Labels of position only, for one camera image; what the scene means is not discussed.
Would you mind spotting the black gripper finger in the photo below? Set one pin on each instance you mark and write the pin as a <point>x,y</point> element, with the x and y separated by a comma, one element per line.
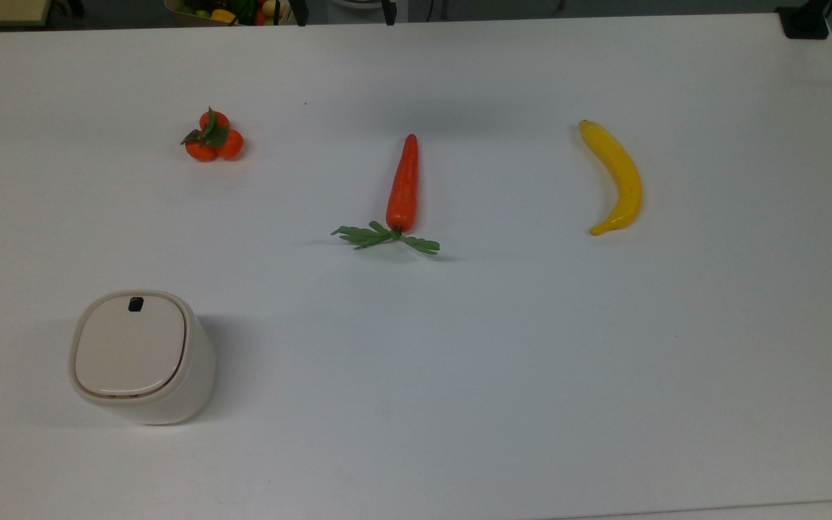
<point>299,11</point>
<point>388,11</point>

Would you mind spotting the cream plastic garbage bin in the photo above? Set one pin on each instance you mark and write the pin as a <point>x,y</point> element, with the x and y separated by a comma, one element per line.
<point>134,347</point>

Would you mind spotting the yellow toy pepper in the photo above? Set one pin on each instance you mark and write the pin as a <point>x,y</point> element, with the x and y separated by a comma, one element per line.
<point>223,15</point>

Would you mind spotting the box of toy fruit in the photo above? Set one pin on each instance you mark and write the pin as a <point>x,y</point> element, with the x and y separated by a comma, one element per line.
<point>185,16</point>

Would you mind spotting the orange tangerine cluster with leaves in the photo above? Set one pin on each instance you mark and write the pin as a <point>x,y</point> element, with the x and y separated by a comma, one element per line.
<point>230,146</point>

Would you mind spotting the orange plastic carrot with leaves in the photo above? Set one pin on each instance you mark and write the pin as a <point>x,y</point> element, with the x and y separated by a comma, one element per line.
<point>403,180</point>

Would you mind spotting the yellow plastic banana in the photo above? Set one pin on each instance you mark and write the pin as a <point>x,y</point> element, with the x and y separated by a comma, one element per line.
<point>625,177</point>

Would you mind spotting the black clamp base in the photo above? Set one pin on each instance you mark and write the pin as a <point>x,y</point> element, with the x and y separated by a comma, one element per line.
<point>804,22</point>

